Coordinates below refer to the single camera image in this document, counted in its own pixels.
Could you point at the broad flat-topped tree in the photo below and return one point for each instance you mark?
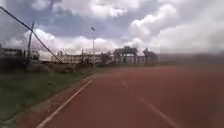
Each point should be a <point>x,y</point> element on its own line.
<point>125,51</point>

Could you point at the street light pole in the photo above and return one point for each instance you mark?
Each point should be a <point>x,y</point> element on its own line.
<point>93,46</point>

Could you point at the long pale building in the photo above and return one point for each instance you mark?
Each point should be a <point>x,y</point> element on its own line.
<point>76,59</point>

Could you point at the small dark tree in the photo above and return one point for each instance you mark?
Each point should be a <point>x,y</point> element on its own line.
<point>150,55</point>

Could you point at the group of people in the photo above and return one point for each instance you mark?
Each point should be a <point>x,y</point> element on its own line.
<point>151,64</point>

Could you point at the red running track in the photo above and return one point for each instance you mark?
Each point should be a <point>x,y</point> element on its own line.
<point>140,100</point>

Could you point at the heap of rubble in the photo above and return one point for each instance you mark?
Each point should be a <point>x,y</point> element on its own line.
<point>50,67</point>

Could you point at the grey kerb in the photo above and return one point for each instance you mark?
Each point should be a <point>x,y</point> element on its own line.
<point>50,103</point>

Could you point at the grass strip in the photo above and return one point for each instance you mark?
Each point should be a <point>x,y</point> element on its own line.
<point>30,88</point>

